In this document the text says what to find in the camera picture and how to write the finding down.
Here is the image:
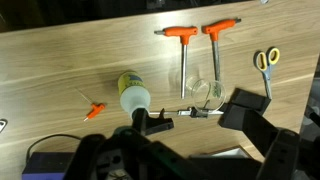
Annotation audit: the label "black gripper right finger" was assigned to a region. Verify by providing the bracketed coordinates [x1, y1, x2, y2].
[242, 109, 301, 180]

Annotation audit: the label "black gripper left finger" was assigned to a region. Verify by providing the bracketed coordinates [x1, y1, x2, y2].
[63, 126, 201, 180]

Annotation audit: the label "white spray bottle yellow label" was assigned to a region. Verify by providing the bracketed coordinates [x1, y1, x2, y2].
[118, 70, 175, 136]

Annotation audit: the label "small orange hex key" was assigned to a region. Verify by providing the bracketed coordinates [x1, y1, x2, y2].
[75, 88, 107, 122]

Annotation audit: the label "digital caliper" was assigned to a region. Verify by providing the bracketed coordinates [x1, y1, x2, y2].
[148, 106, 225, 120]

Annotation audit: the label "blue cardboard box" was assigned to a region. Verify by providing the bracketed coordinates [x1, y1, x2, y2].
[21, 151, 76, 180]

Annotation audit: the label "clear plastic cup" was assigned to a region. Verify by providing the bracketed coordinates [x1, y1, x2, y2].
[184, 74, 228, 113]

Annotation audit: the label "yellow grey handled scissors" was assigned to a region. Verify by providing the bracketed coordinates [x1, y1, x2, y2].
[254, 46, 281, 101]

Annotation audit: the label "thin black cable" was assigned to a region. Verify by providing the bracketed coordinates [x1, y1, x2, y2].
[26, 133, 83, 158]

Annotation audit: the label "orange T-handle hex wrench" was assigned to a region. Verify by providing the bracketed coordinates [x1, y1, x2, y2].
[201, 17, 242, 83]
[153, 25, 199, 100]

